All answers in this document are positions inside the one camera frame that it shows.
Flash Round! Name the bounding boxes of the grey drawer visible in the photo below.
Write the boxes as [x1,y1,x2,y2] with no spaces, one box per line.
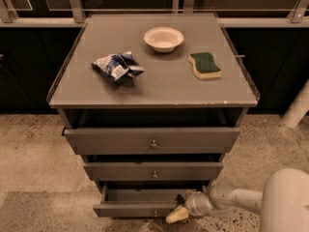
[84,162,223,181]
[94,181,208,218]
[64,128,239,155]

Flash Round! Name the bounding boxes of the grey bottom drawer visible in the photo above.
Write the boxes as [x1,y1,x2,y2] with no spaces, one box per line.
[94,181,208,218]

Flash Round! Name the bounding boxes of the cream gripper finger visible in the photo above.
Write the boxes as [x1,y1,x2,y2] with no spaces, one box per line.
[166,206,189,223]

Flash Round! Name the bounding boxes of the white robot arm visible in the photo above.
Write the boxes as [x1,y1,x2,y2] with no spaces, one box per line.
[166,168,309,232]

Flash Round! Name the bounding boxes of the grey top drawer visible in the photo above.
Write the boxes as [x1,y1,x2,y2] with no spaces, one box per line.
[64,128,239,155]

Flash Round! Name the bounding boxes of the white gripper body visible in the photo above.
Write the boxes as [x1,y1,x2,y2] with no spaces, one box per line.
[184,191,214,217]

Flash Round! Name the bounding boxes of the grey middle drawer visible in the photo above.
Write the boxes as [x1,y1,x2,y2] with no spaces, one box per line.
[84,162,223,181]

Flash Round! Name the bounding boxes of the grey drawer cabinet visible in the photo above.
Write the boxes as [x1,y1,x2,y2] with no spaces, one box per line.
[46,13,261,198]

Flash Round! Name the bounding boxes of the white bowl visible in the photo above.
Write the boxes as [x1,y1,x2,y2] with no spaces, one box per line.
[144,27,184,53]

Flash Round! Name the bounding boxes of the white pole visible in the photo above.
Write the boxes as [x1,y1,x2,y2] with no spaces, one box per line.
[282,80,309,128]

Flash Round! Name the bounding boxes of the green yellow sponge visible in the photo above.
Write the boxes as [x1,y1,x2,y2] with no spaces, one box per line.
[188,52,221,80]

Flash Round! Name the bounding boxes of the metal railing frame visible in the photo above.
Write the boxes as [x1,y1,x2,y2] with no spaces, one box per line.
[0,0,309,28]

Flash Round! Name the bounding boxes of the blue white chip bag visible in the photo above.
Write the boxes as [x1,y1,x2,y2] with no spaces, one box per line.
[91,51,145,83]

